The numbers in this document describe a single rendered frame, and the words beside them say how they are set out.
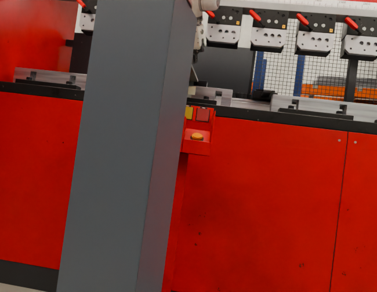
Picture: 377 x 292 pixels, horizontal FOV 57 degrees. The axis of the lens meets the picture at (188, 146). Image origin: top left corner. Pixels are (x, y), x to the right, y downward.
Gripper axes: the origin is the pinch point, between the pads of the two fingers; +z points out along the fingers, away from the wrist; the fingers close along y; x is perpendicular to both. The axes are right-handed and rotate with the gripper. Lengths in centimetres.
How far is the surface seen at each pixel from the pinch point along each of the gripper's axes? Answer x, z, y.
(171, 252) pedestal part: 62, 40, -36
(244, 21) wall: -404, 117, 208
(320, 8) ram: -43, -16, -37
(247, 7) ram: -27.3, -16.6, -9.8
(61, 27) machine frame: -6, 5, 108
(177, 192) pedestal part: 51, 24, -31
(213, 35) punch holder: -12.6, -7.0, -1.5
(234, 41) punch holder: -16.0, -4.8, -10.7
